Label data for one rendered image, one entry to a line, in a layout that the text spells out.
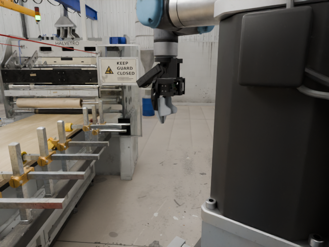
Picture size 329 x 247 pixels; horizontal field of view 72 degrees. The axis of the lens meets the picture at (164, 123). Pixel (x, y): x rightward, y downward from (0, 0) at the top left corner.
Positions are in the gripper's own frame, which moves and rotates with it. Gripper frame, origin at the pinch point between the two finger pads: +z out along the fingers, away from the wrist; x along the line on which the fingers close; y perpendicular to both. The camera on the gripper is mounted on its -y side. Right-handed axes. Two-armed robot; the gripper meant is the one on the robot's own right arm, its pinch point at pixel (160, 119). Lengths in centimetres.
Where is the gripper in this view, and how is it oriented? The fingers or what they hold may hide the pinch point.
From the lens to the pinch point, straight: 77.2
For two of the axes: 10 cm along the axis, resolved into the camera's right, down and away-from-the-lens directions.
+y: 8.2, 1.4, -5.5
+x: 5.7, -2.0, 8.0
